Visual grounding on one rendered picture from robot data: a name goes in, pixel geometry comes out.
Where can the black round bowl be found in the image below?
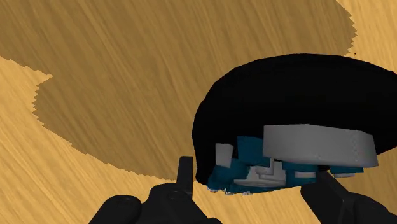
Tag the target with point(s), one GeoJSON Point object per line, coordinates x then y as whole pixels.
{"type": "Point", "coordinates": [294, 93]}

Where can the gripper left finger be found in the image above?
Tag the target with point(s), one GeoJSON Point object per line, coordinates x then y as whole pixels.
{"type": "Point", "coordinates": [169, 203]}

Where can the blue and white blocky toy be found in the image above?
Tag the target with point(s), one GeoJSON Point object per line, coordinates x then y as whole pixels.
{"type": "Point", "coordinates": [310, 145]}

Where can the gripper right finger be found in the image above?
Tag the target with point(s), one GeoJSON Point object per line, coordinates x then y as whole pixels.
{"type": "Point", "coordinates": [338, 204]}

